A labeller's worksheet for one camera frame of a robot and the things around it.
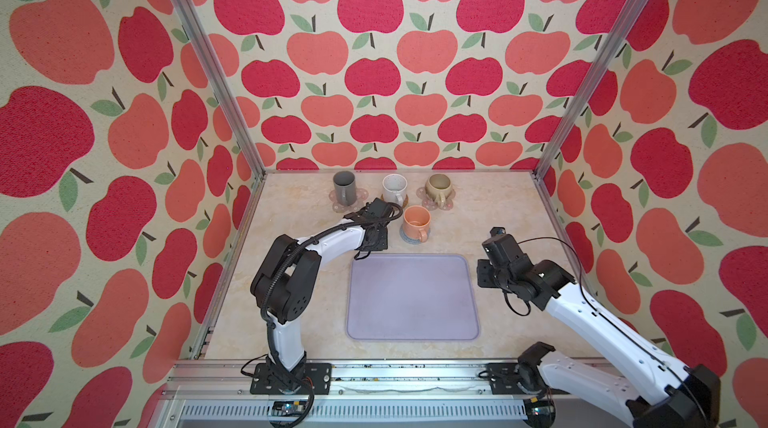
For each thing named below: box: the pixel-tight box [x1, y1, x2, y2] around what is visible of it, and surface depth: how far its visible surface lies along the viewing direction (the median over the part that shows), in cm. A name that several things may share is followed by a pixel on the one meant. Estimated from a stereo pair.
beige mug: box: [425, 173, 452, 209], surface depth 107 cm
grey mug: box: [333, 170, 357, 207], surface depth 107 cm
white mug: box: [382, 173, 408, 205], surface depth 107 cm
